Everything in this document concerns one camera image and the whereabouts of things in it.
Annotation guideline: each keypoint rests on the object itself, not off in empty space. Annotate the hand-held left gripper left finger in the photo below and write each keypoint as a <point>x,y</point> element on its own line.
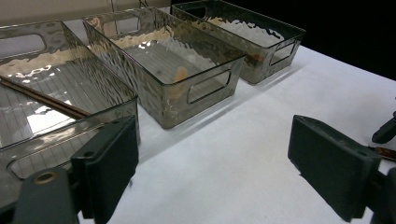
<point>106,168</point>

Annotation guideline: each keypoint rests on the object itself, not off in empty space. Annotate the smoky clear plastic bin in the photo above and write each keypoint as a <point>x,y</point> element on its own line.
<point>102,90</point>
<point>162,102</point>
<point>264,71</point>

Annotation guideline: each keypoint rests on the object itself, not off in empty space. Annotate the dark brown wooden chopstick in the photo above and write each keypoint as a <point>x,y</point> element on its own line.
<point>37,91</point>
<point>46,99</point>

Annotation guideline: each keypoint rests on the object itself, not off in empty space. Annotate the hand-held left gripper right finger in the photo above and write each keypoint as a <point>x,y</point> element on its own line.
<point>333,168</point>

